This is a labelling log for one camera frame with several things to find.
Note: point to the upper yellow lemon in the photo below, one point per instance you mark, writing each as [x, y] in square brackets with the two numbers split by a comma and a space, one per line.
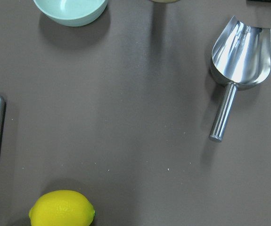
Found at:
[62, 208]

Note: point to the steel ice scoop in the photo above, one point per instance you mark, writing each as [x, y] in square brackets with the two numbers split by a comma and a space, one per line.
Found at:
[240, 59]

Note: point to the mint green bowl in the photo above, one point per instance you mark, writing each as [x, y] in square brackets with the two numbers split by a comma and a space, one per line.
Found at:
[73, 13]

